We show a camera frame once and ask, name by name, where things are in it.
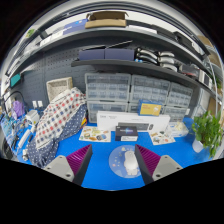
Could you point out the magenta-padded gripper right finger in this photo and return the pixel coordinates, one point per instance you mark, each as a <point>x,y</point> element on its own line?
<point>165,166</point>

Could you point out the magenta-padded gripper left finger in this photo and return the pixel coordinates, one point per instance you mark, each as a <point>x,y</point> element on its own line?
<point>60,166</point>

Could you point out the white computer mouse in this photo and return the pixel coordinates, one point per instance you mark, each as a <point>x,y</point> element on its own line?
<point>130,162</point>

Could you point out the round blue cartoon mouse pad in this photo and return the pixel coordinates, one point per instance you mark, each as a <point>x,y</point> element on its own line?
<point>116,161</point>

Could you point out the colourful sticker sheet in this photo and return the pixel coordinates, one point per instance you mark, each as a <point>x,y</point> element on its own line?
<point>161,137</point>
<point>94,134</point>

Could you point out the navy polka dot cloth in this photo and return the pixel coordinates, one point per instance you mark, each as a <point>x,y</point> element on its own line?
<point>71,131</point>

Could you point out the clear plastic pack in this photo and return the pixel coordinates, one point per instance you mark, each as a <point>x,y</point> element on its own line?
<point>178,129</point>

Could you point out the small black box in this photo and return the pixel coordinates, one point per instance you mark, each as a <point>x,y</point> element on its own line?
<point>126,134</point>

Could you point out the grey wide-drawer cabinet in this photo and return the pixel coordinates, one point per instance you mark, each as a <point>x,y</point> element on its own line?
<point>176,112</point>
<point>106,107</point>
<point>133,107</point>

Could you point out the green potted plant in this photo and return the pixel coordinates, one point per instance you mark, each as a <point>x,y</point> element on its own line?
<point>208,130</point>

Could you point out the small white device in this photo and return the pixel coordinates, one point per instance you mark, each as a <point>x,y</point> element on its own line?
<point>32,117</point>

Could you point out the blue and yellow box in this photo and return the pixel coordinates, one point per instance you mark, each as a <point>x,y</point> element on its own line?
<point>150,108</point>

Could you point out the long white keyboard box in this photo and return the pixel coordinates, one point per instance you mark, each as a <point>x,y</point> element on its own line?
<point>110,120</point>

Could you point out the purple soft object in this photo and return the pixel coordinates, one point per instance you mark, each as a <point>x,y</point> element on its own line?
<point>18,109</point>

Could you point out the grey small-drawer cabinet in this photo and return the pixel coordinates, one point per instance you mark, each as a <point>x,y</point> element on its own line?
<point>108,87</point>
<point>180,95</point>
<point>150,89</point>

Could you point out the white woven basket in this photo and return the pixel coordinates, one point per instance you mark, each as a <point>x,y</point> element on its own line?
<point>58,87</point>

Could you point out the grey pegboard panel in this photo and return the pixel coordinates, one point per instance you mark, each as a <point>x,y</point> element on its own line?
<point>40,73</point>

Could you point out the teal flat object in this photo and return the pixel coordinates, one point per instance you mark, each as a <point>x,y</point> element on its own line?
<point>15,80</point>

